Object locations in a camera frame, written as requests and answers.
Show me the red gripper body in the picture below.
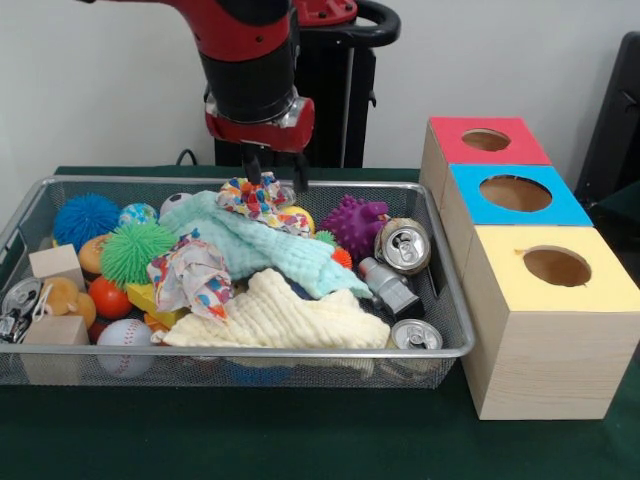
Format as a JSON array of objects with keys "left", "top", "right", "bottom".
[{"left": 203, "top": 94, "right": 316, "bottom": 153}]

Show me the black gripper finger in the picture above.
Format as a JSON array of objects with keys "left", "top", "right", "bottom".
[
  {"left": 292, "top": 152, "right": 310, "bottom": 193},
  {"left": 240, "top": 143, "right": 262, "bottom": 186}
]

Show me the mint green cloth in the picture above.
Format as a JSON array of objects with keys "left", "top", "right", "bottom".
[{"left": 159, "top": 190, "right": 374, "bottom": 301}]

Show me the wooden box with three holes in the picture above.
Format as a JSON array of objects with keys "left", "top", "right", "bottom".
[{"left": 418, "top": 116, "right": 640, "bottom": 421}]

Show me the white cloth with colourful dots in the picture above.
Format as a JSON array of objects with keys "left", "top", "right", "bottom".
[
  {"left": 145, "top": 234, "right": 235, "bottom": 321},
  {"left": 214, "top": 171, "right": 314, "bottom": 239}
]

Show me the purple spiky ball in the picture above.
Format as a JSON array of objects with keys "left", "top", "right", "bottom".
[{"left": 321, "top": 194, "right": 391, "bottom": 250}]

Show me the crushed drink can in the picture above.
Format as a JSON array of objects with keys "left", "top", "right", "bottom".
[{"left": 373, "top": 218, "right": 432, "bottom": 276}]

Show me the green spiky ball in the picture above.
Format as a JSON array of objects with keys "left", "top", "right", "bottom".
[{"left": 99, "top": 221, "right": 176, "bottom": 291}]

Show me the cream cloth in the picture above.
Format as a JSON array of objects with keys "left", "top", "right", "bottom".
[{"left": 152, "top": 268, "right": 393, "bottom": 350}]

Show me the blue spiky ball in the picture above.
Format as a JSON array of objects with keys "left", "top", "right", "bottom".
[{"left": 53, "top": 193, "right": 123, "bottom": 254}]

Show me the silver drink can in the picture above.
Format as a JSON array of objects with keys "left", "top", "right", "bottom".
[{"left": 391, "top": 318, "right": 444, "bottom": 351}]

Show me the dark green tablecloth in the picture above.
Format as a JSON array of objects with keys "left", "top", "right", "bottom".
[
  {"left": 592, "top": 180, "right": 640, "bottom": 239},
  {"left": 0, "top": 164, "right": 640, "bottom": 480}
]

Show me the black chair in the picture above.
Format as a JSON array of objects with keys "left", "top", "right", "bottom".
[{"left": 574, "top": 30, "right": 640, "bottom": 201}]

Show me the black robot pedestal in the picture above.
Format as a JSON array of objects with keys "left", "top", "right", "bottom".
[{"left": 214, "top": 0, "right": 401, "bottom": 169}]

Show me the wire mesh bin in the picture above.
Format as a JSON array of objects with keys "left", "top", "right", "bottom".
[{"left": 0, "top": 174, "right": 476, "bottom": 390}]

